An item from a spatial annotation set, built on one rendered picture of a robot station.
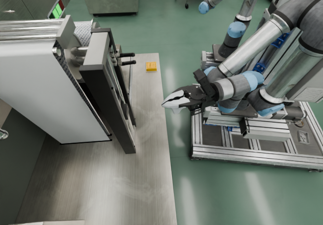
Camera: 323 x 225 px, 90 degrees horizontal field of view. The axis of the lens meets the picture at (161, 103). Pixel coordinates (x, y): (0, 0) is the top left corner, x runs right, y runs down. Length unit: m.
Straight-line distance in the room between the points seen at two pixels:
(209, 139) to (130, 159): 1.00
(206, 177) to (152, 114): 1.03
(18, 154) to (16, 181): 0.10
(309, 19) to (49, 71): 0.80
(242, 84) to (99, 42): 0.48
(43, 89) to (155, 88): 0.62
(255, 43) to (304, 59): 0.17
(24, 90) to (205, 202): 1.54
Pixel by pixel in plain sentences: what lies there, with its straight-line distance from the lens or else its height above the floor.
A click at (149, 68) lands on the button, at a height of 0.92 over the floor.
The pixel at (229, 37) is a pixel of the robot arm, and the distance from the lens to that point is 1.38.
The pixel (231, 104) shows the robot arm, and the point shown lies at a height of 1.14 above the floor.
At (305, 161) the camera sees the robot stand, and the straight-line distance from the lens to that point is 1.96.
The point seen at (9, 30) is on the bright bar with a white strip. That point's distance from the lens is 0.57.
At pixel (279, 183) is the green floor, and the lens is 2.03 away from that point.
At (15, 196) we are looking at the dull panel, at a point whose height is 0.95.
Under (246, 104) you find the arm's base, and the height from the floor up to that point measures 0.87.
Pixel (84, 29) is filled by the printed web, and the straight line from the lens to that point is 0.80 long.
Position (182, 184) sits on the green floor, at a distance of 1.71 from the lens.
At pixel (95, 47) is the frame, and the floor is 1.44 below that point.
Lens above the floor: 1.67
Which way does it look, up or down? 55 degrees down
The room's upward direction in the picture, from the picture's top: straight up
